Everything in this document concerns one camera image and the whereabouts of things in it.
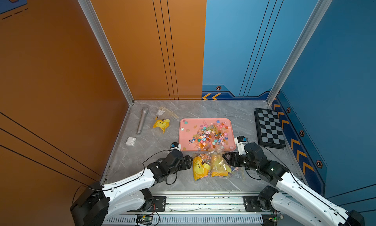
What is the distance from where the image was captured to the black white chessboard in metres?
0.95

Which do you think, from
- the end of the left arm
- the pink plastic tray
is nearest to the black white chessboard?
the pink plastic tray

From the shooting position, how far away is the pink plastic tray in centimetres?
95
